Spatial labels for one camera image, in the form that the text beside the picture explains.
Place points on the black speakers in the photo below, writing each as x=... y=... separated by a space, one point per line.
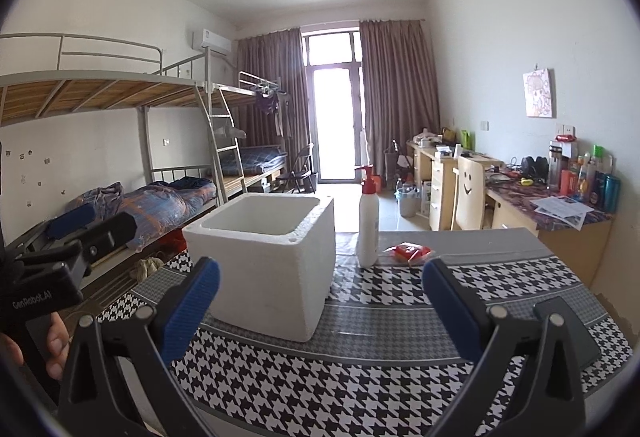
x=534 y=167

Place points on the wooden desk with patterned cover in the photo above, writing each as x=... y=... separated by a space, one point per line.
x=565 y=247

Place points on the white air conditioner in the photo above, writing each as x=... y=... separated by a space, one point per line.
x=212 y=41

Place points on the wooden desk with drawers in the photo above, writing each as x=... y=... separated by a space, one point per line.
x=437 y=192

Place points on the printed paper sheets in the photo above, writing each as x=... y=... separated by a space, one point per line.
x=562 y=212

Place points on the beige cloth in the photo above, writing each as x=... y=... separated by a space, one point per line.
x=147 y=268

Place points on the white foam box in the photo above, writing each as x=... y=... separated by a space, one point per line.
x=260 y=287

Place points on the red plastic bag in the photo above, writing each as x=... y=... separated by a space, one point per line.
x=174 y=244

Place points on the dark hanging clothes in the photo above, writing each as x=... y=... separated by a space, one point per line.
x=267 y=104

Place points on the row of toiletry bottles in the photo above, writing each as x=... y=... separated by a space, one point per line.
x=600 y=187

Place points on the white wall socket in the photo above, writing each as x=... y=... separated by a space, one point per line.
x=565 y=131

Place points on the brown curtain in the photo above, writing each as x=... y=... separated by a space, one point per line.
x=397 y=87
x=270 y=87

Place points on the black phone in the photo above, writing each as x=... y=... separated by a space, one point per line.
x=582 y=337

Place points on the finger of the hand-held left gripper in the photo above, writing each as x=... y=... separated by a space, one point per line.
x=70 y=222
x=110 y=234

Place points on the pink cartoon wall picture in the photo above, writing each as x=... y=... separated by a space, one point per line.
x=539 y=93

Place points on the green bag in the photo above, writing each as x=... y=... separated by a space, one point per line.
x=466 y=139

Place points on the black folding chair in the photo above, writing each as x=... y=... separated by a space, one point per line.
x=300 y=167

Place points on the large metal bunk bed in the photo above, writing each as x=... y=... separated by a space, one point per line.
x=100 y=87

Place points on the blue orange patterned quilt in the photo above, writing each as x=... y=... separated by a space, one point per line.
x=165 y=202

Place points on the white pump bottle red cap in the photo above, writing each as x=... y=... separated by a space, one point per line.
x=368 y=227

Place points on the wooden chair with smiley face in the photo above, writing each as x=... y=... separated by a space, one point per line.
x=469 y=197

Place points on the small metal bunk bed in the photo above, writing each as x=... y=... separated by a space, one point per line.
x=257 y=82

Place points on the orange container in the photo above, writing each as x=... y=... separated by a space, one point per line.
x=381 y=183

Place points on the person's left hand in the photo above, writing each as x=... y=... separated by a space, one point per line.
x=59 y=347

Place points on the red snack packet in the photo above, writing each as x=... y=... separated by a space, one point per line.
x=407 y=251

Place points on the glass balcony door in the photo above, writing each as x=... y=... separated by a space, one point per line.
x=332 y=117

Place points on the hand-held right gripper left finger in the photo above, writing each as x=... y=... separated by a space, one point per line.
x=192 y=307

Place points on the dark blue bedding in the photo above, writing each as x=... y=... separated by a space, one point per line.
x=255 y=159

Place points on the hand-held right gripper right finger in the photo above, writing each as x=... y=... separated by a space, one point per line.
x=450 y=312

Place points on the white bucket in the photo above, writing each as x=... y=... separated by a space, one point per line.
x=406 y=202

